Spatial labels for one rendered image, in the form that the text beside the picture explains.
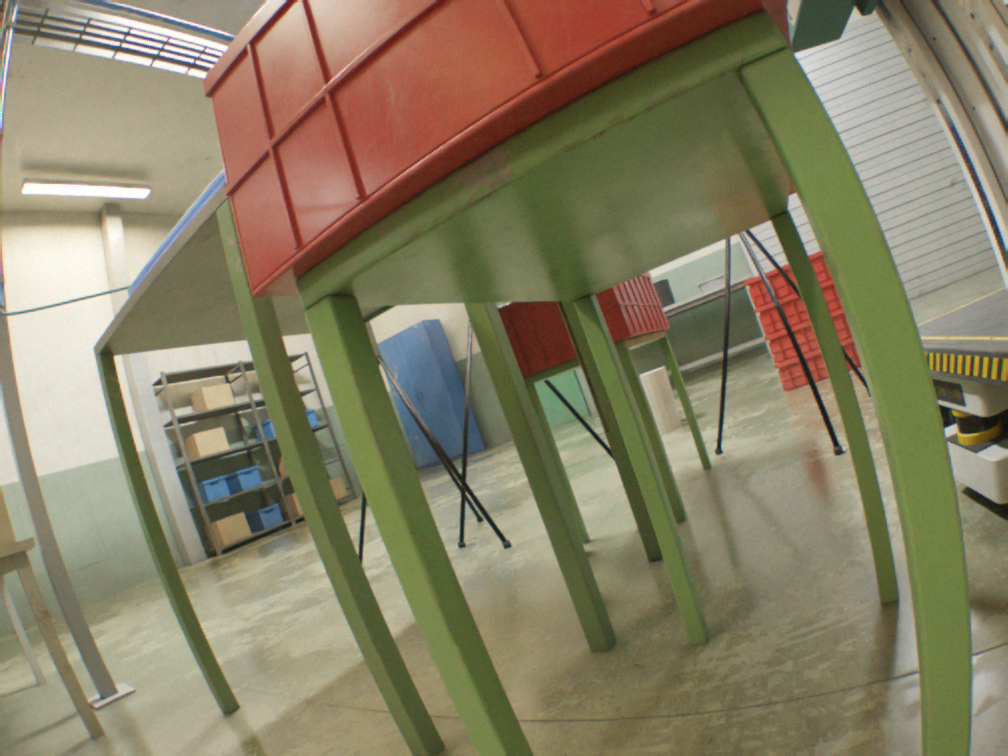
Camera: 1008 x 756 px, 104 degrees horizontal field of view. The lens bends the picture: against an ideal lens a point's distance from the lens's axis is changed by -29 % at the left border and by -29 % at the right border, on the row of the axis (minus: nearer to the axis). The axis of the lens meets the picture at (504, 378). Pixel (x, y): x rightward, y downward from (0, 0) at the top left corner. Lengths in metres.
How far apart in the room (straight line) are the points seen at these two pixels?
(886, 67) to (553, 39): 6.93
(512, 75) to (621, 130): 0.06
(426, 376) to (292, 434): 6.83
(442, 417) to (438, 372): 0.62
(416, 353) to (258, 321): 6.87
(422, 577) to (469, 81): 0.31
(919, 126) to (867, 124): 0.64
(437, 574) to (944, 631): 0.32
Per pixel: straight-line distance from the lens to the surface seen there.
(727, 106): 0.33
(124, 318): 1.28
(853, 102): 6.92
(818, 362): 3.19
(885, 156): 6.79
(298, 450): 0.79
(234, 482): 6.37
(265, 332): 0.82
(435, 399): 7.56
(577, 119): 0.30
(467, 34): 0.32
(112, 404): 1.43
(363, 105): 0.36
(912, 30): 1.34
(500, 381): 0.93
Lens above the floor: 0.48
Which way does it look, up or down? 3 degrees up
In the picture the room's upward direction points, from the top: 20 degrees counter-clockwise
